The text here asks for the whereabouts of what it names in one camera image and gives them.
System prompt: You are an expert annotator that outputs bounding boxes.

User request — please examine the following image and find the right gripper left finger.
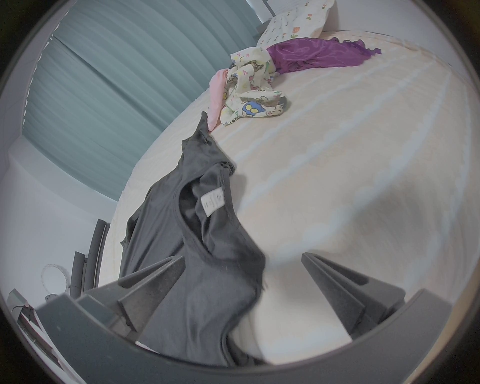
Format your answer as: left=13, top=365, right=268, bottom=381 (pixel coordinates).
left=77, top=256, right=186, bottom=334

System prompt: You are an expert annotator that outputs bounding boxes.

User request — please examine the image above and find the black T-shirt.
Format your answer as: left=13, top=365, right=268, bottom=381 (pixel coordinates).
left=120, top=110, right=268, bottom=368

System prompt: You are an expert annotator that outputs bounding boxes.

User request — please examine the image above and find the purple garment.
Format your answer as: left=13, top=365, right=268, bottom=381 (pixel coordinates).
left=266, top=37, right=382, bottom=74

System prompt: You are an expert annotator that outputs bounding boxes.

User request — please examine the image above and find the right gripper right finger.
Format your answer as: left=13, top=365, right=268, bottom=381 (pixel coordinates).
left=301, top=252, right=407, bottom=335

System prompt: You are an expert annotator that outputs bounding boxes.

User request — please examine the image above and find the blue-green curtain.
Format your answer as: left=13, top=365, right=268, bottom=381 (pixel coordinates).
left=20, top=35, right=171, bottom=203
left=52, top=0, right=270, bottom=126

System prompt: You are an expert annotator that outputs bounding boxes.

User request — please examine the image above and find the white printed pillow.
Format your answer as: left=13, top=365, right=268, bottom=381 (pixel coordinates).
left=256, top=0, right=335, bottom=48

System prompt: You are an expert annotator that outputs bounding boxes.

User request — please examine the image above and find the bed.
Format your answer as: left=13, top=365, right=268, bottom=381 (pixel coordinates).
left=90, top=0, right=477, bottom=366

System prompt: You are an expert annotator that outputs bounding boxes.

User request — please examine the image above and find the white printed garment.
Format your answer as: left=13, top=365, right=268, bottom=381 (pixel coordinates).
left=219, top=47, right=289, bottom=127

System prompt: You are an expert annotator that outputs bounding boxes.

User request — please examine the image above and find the pink garment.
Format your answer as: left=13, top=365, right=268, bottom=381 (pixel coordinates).
left=208, top=68, right=228, bottom=132

